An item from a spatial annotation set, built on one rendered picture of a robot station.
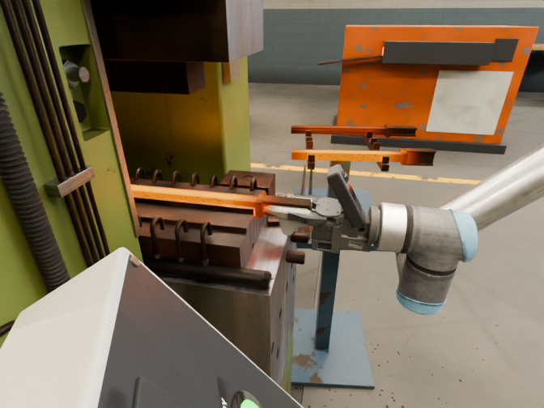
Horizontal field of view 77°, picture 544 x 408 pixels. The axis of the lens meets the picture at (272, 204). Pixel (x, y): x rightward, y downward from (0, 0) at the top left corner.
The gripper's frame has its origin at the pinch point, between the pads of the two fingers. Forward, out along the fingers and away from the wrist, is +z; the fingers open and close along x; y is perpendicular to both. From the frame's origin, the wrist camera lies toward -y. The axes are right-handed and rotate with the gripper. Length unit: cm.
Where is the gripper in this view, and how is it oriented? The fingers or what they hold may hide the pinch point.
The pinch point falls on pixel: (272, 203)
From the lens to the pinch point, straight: 66.6
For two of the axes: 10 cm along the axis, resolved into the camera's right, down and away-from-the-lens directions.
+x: 2.0, -4.7, 8.6
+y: -0.2, 8.8, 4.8
